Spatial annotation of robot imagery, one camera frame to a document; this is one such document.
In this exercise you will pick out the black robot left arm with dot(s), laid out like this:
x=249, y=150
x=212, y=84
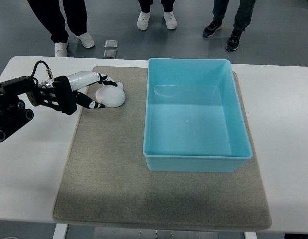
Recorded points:
x=13, y=112

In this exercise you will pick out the white bunny plush toy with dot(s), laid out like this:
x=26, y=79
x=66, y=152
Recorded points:
x=111, y=96

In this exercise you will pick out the grey felt mat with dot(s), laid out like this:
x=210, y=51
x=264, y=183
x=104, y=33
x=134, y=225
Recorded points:
x=106, y=181

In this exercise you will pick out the blue plastic box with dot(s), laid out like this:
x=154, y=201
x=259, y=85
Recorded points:
x=194, y=120

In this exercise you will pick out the person in black trousers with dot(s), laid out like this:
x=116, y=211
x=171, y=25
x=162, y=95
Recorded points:
x=49, y=14

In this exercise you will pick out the white table leg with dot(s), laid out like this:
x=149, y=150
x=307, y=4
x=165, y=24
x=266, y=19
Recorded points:
x=250, y=235
x=60, y=231

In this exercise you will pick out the upper metal floor plate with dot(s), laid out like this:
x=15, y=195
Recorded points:
x=111, y=44

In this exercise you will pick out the right white table leg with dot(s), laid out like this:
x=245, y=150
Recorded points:
x=250, y=235

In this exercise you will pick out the metal table base plate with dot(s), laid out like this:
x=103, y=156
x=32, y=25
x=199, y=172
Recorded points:
x=121, y=233

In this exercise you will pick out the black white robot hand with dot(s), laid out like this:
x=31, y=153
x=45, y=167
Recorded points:
x=62, y=93

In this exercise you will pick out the left white table leg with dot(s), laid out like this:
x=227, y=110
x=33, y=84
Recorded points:
x=60, y=231

